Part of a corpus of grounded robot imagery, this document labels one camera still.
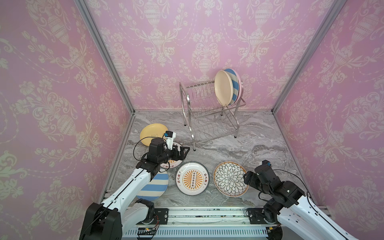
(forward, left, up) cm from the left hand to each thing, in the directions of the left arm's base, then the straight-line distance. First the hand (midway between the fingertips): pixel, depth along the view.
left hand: (184, 148), depth 81 cm
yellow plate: (+25, +26, -17) cm, 40 cm away
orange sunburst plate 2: (-10, -5, -16) cm, 20 cm away
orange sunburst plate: (-1, +7, -16) cm, 18 cm away
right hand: (-12, -35, -9) cm, 38 cm away
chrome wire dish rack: (+33, -16, -12) cm, 38 cm away
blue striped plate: (-16, +15, -17) cm, 28 cm away
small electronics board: (-35, +17, -20) cm, 44 cm away
